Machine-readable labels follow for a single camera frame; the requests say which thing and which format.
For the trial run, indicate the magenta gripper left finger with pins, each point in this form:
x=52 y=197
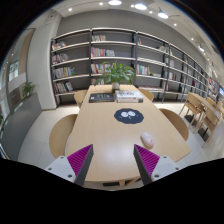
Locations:
x=73 y=168

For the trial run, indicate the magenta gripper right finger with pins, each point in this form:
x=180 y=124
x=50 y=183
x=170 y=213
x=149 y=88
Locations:
x=151 y=166

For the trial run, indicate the white computer mouse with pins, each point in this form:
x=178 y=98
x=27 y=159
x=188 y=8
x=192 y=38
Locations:
x=147 y=139

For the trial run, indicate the dark round mouse pad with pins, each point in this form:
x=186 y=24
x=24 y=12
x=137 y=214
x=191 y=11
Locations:
x=128 y=116

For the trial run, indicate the wooden chair left front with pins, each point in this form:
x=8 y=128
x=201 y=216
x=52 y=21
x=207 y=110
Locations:
x=60 y=133

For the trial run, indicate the wooden chair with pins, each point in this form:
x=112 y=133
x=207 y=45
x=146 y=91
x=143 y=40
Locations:
x=177 y=122
x=79 y=97
x=60 y=133
x=147 y=93
x=194 y=105

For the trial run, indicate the wooden chair right front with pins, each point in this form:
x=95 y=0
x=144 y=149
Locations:
x=177 y=122

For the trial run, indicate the wooden chair left back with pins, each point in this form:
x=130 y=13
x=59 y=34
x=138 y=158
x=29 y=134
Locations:
x=79 y=97

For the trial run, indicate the wooden chair right back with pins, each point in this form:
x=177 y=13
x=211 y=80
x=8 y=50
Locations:
x=147 y=93

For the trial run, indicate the stack of white books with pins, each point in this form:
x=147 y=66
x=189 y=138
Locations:
x=124 y=96

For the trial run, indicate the wooden chair far right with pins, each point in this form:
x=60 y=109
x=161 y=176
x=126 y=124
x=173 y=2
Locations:
x=194 y=105

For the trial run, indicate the small plant on ledge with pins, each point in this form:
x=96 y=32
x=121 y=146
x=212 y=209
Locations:
x=28 y=89

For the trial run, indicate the large grey bookshelf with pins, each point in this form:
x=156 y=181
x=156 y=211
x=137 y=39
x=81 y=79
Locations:
x=79 y=58

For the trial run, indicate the potted green plant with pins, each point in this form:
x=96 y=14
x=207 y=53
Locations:
x=114 y=73

